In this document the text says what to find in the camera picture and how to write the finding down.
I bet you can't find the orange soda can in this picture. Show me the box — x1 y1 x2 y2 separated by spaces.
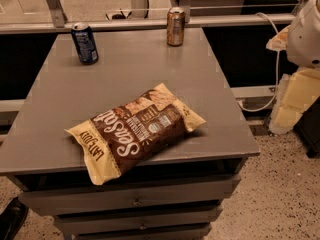
167 7 186 46

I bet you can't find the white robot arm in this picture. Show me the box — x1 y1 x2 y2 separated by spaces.
266 0 320 134

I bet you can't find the blue soda can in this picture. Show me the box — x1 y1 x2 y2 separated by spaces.
71 22 99 64

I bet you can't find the brown chip bag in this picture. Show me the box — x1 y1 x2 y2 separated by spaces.
68 83 205 185

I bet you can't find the grey drawer cabinet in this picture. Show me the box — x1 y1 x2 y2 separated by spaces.
0 28 258 240

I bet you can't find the black white floor object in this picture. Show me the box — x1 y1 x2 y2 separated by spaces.
105 10 132 20

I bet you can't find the black shoe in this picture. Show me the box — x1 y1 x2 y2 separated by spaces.
0 197 28 240

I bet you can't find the white cable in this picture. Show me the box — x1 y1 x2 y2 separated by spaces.
237 12 282 113

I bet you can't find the metal railing frame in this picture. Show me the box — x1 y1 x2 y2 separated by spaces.
0 0 308 34

